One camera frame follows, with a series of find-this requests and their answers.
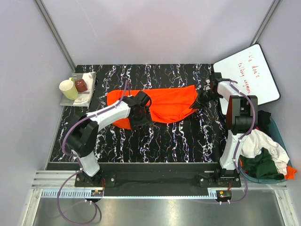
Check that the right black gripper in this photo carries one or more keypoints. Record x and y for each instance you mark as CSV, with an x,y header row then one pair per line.
x,y
198,102

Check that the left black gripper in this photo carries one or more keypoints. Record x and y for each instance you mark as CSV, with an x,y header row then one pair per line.
x,y
146,120

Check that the orange t shirt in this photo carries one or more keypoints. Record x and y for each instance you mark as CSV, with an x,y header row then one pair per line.
x,y
290,173
171,104

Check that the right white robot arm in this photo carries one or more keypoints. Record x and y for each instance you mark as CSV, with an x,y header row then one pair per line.
x,y
241,119

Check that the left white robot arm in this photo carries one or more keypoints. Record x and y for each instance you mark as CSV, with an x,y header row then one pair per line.
x,y
81,137

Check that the grey booklet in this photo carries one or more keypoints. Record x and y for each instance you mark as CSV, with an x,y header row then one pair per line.
x,y
84,98

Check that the white whiteboard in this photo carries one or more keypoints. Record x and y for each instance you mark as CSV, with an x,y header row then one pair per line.
x,y
250,69

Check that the black t shirt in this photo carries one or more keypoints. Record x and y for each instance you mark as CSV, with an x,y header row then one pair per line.
x,y
265,118

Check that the white t shirt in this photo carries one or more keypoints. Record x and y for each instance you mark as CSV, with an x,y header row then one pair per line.
x,y
257,140

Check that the dark red cube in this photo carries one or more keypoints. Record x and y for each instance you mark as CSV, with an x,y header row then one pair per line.
x,y
81,85

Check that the cream yellow mug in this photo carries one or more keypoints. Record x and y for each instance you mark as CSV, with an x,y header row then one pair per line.
x,y
68,88

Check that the teal laundry basket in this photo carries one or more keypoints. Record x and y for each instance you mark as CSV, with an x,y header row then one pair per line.
x,y
275,135

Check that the dark green t shirt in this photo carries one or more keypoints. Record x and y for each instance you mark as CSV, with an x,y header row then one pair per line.
x,y
261,166

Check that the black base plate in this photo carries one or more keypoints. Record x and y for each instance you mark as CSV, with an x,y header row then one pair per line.
x,y
158,180

